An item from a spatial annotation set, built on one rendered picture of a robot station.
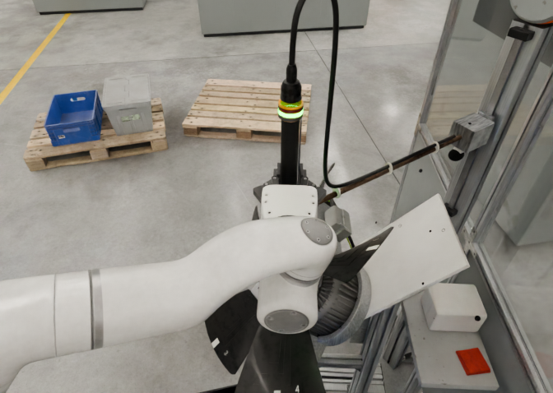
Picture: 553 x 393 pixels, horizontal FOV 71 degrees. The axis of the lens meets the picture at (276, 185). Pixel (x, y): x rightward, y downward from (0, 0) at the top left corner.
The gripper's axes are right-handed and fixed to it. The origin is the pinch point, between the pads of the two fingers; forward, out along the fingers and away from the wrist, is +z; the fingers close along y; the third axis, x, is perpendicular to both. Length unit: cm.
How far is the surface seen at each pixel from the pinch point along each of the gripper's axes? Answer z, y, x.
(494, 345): 6, 70, -78
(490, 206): 40, 70, -45
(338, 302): 3, 15, -48
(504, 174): 41, 70, -32
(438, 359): 1, 50, -77
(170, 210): 152, -92, -164
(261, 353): -14.1, -6.0, -46.5
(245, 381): -20, -9, -49
